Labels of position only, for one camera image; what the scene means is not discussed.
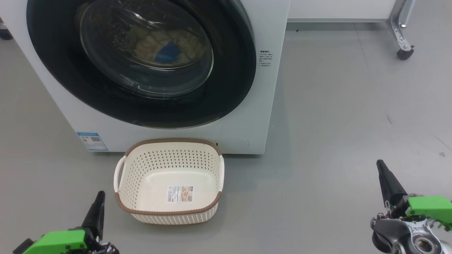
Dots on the cream perforated laundry basket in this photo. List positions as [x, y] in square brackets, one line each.
[169, 151]

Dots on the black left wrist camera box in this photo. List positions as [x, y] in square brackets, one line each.
[23, 247]

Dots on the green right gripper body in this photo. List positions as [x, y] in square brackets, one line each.
[427, 208]

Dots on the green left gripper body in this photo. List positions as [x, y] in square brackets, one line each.
[60, 241]

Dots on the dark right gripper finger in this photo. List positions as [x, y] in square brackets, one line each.
[390, 187]

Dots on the blue energy label sticker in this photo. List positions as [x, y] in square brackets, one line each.
[92, 141]

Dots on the white front-load washing machine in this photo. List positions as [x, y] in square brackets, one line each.
[53, 95]

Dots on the small printed text sticker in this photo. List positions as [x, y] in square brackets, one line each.
[266, 58]

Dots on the cream garment with blue patch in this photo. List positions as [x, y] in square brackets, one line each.
[187, 42]
[144, 46]

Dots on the black round glass washer door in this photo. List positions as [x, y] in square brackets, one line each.
[53, 53]

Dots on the basket product label sticker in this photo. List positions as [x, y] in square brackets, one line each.
[180, 194]

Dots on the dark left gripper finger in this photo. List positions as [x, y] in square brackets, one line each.
[96, 218]

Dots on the grey metal leg with caster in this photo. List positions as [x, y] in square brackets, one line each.
[400, 31]
[5, 33]

